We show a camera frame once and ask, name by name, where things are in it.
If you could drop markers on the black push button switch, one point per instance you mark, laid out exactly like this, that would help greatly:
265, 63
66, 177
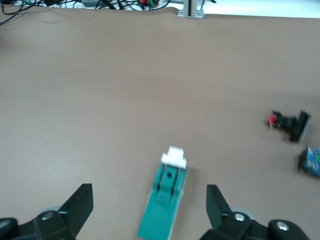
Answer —
295, 125

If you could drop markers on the aluminium profile post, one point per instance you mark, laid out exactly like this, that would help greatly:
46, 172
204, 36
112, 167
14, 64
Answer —
191, 10

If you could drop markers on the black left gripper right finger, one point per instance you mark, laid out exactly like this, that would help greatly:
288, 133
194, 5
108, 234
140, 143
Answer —
217, 210

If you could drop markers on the blue black switch block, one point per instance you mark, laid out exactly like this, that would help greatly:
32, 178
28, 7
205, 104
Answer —
311, 162

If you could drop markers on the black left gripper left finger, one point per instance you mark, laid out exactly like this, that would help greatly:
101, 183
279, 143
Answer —
75, 210

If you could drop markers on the green load switch cream base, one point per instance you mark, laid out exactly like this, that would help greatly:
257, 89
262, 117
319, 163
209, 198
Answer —
160, 215

